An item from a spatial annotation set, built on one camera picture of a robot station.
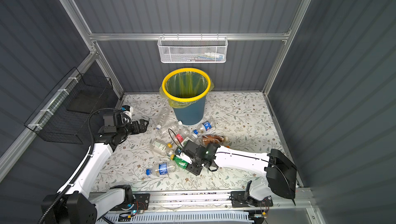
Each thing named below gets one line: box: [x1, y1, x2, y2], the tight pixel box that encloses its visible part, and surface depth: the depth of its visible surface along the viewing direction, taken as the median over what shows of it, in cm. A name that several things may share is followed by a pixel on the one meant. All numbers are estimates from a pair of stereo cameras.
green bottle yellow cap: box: [170, 154, 189, 170], surface depth 77 cm
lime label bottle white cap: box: [184, 131, 198, 142], surface depth 96 cm
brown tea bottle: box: [202, 134, 229, 145], surface depth 92 cm
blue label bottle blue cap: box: [145, 162, 176, 176], surface depth 82 cm
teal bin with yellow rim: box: [161, 67, 211, 126], surface depth 96 cm
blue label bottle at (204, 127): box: [193, 120, 217, 135], surface depth 98 cm
